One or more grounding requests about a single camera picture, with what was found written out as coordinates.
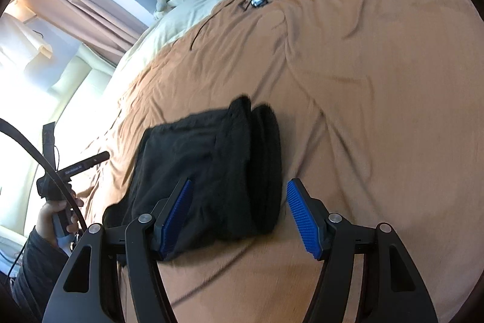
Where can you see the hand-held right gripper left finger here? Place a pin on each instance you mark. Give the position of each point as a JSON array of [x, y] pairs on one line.
[[176, 221]]

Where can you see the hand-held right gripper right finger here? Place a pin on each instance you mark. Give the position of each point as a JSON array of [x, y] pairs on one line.
[[302, 221]]

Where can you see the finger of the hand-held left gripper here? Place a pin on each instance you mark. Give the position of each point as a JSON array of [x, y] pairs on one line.
[[96, 158]]

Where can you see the black pants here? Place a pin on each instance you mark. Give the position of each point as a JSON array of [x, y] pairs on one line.
[[196, 164]]

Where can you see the person's left forearm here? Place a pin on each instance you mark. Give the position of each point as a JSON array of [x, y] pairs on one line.
[[34, 270]]

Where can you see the person's left hand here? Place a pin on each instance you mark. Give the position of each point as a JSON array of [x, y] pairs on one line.
[[47, 217]]

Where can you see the cream padded headboard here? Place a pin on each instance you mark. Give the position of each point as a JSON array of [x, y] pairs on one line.
[[83, 77]]

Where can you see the brown blanket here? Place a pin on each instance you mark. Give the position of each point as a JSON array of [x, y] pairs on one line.
[[378, 99]]

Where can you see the pink window curtain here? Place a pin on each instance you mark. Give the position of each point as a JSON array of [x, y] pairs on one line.
[[87, 9]]

